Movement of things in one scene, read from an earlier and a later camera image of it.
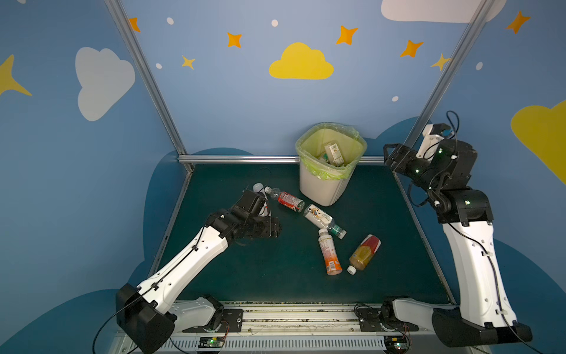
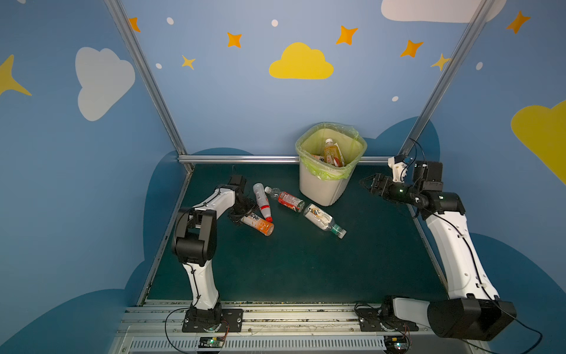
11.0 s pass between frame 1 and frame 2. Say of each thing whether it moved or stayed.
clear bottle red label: stayed
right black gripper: moved
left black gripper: moved
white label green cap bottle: stayed
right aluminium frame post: stayed
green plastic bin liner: stayed
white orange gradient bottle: moved
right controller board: stayed
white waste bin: stayed
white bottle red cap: moved
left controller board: stayed
